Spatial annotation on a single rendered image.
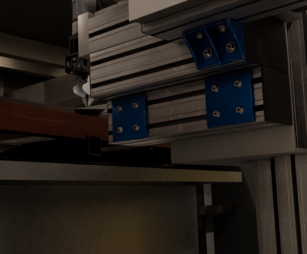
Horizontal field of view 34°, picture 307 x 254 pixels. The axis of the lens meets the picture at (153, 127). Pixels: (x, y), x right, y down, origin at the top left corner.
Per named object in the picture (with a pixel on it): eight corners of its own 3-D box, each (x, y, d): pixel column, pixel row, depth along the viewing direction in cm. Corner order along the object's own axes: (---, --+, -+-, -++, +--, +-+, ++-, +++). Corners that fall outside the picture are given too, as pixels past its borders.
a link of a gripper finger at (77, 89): (69, 105, 152) (69, 75, 153) (82, 108, 157) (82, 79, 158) (77, 104, 150) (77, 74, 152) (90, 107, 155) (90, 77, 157)
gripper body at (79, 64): (64, 75, 152) (64, 36, 154) (82, 80, 159) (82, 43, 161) (83, 71, 148) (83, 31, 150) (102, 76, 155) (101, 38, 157)
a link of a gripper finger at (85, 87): (77, 104, 150) (77, 74, 152) (90, 107, 155) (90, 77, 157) (85, 103, 149) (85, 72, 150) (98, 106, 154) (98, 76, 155)
